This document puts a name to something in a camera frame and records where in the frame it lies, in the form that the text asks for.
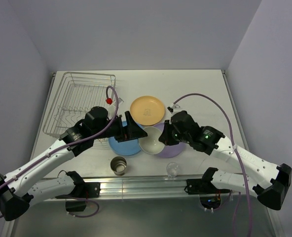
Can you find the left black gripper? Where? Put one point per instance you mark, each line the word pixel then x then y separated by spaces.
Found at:
pixel 131 131

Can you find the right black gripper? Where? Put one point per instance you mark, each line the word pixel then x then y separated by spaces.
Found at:
pixel 165 137

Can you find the white ceramic bowl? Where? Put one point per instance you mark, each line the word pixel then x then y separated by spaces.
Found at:
pixel 151 144

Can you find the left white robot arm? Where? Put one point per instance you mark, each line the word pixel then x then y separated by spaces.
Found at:
pixel 23 187

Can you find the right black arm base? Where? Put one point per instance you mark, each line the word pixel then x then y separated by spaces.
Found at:
pixel 211 195

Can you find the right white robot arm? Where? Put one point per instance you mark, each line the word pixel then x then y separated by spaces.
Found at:
pixel 266 181

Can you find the blue plate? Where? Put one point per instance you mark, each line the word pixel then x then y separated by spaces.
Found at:
pixel 128 148

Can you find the purple plate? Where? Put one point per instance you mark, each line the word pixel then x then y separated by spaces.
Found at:
pixel 169 151

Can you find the orange plate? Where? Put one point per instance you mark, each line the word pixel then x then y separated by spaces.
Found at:
pixel 147 110

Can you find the clear glass cup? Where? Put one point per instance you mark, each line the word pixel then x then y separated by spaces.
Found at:
pixel 173 169

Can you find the steel cup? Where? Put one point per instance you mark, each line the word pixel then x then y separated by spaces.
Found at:
pixel 118 165

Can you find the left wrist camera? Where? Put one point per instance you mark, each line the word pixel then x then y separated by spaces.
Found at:
pixel 112 104

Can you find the aluminium mounting rail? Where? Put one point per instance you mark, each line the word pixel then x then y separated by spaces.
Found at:
pixel 115 188

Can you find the metal wire dish rack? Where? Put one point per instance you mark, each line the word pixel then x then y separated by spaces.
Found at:
pixel 75 95

